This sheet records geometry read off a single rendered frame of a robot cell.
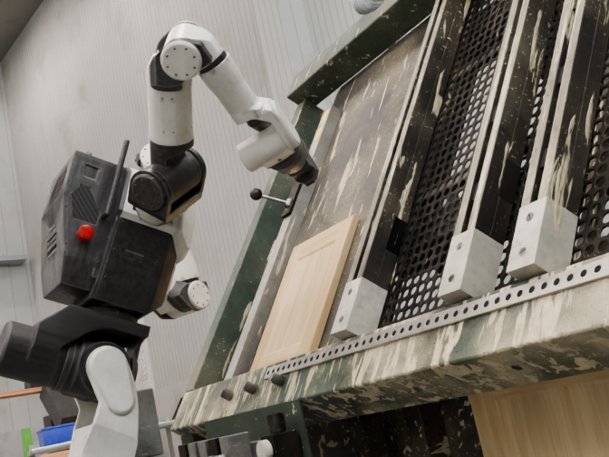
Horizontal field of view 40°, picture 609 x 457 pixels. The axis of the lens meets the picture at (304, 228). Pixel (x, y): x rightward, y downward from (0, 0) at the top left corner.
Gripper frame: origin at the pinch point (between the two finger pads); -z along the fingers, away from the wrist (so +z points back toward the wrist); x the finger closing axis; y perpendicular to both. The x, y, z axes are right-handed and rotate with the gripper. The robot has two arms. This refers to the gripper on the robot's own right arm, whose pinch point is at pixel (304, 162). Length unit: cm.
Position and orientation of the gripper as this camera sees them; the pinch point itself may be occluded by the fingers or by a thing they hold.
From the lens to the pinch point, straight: 194.5
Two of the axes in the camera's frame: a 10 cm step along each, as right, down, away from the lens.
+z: -3.0, -0.9, -9.5
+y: -8.2, 5.2, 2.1
